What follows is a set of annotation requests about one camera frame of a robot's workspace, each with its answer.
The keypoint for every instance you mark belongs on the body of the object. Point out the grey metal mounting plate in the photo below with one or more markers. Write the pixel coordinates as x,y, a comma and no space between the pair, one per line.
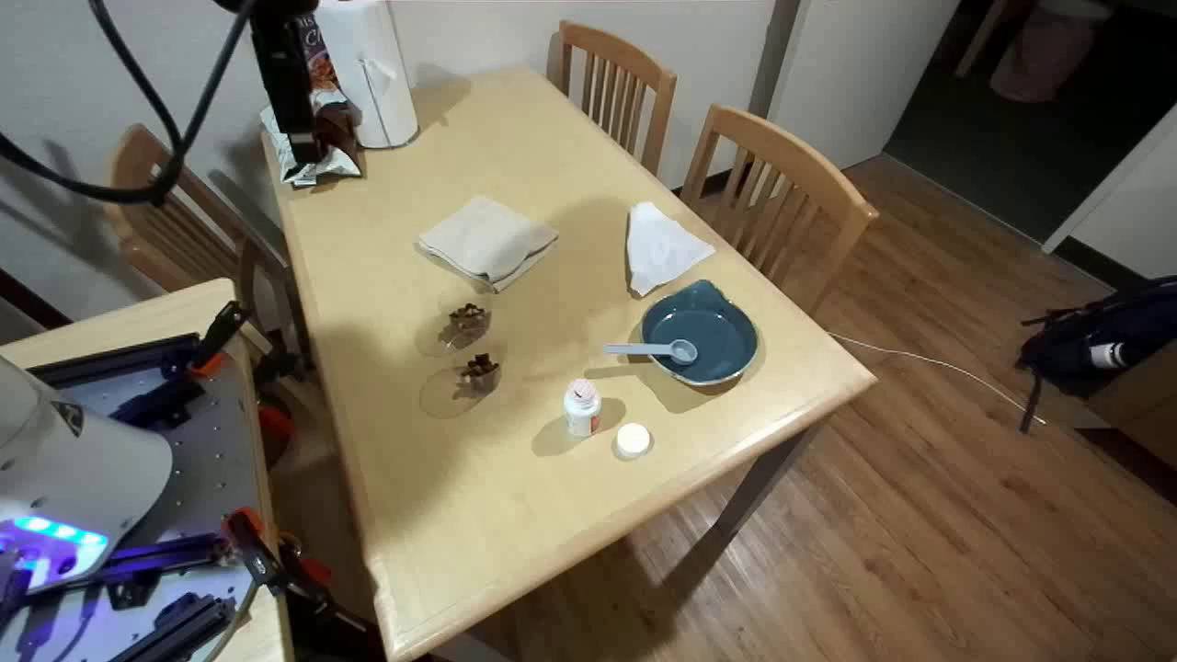
207,480

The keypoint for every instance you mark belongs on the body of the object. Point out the blue speckled ceramic bowl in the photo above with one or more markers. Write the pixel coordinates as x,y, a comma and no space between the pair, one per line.
726,351

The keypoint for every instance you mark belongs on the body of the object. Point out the folded beige cloth towel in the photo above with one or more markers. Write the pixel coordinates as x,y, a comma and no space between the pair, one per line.
484,239

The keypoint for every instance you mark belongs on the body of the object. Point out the red brown snack bag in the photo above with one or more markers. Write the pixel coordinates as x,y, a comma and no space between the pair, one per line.
336,106

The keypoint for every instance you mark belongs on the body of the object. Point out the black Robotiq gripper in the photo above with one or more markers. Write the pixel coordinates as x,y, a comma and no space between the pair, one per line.
292,47

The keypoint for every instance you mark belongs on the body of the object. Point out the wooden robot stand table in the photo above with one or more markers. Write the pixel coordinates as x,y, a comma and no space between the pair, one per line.
124,320

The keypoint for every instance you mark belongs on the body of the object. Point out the white round bottle cap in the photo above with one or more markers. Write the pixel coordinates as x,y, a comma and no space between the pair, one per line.
634,440

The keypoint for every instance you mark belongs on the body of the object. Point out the folded white paper napkin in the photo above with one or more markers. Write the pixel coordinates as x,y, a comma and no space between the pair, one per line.
662,242

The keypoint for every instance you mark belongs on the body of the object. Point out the light wooden slatted chair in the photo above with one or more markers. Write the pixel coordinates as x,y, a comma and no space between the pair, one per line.
186,225
784,207
620,85

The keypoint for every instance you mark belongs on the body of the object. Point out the pink round bin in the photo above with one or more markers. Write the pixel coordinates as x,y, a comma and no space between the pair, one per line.
1042,56

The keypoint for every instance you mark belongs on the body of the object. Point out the light blue plastic spoon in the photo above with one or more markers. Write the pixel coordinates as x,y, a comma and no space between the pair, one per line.
681,351

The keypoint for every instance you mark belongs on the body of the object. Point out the white pill bottle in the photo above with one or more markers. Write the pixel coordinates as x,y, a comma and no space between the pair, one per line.
580,408

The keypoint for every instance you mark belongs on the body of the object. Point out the black orange bar clamp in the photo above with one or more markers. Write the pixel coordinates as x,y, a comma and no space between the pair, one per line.
202,353
296,575
278,429

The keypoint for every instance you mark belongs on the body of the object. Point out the black backpack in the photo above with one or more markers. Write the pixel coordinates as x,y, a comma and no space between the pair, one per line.
1106,337

